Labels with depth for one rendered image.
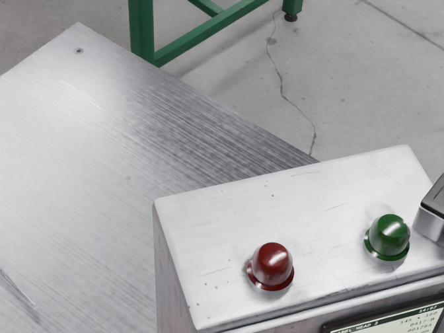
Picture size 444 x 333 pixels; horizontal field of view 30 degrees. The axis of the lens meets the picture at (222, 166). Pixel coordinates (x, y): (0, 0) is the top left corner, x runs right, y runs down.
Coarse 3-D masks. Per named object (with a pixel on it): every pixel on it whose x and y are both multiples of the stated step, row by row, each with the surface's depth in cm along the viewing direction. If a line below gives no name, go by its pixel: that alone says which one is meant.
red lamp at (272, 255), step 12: (264, 252) 44; (276, 252) 44; (288, 252) 44; (252, 264) 45; (264, 264) 44; (276, 264) 44; (288, 264) 44; (252, 276) 45; (264, 276) 44; (276, 276) 44; (288, 276) 45; (252, 288) 45; (264, 288) 45; (276, 288) 45; (288, 288) 45
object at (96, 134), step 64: (64, 64) 149; (128, 64) 150; (0, 128) 139; (64, 128) 139; (128, 128) 140; (192, 128) 140; (256, 128) 141; (0, 192) 130; (64, 192) 131; (128, 192) 131; (0, 256) 122; (64, 256) 123; (128, 256) 123; (0, 320) 116; (64, 320) 116; (128, 320) 116
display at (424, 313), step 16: (400, 304) 47; (416, 304) 47; (432, 304) 48; (336, 320) 46; (352, 320) 46; (368, 320) 47; (384, 320) 47; (400, 320) 48; (416, 320) 49; (432, 320) 49
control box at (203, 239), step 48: (192, 192) 49; (240, 192) 50; (288, 192) 50; (336, 192) 50; (384, 192) 50; (192, 240) 47; (240, 240) 47; (288, 240) 47; (336, 240) 48; (432, 240) 48; (192, 288) 45; (240, 288) 45; (336, 288) 45; (384, 288) 46; (432, 288) 47
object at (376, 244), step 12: (384, 216) 46; (396, 216) 46; (372, 228) 46; (384, 228) 46; (396, 228) 46; (408, 228) 46; (372, 240) 46; (384, 240) 45; (396, 240) 45; (408, 240) 47; (372, 252) 46; (384, 252) 46; (396, 252) 46; (384, 264) 46; (396, 264) 47
